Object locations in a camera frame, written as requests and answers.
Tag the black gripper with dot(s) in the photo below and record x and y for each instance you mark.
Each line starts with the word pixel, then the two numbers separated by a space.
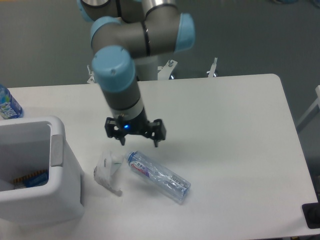
pixel 119 127

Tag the clear plastic bottle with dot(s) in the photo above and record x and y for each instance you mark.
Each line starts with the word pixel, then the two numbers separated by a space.
pixel 164 180

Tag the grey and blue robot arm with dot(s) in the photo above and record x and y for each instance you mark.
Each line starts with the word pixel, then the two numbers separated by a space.
pixel 121 32

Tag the blue and orange trash packet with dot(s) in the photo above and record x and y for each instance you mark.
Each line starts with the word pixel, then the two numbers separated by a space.
pixel 35 179

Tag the white plastic trash can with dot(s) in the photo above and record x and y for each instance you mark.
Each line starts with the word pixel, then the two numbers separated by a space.
pixel 26 146

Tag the blue labelled water bottle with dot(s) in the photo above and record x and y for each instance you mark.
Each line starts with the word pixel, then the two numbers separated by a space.
pixel 9 106

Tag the white frame at right edge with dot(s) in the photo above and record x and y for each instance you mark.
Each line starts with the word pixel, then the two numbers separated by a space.
pixel 310 113

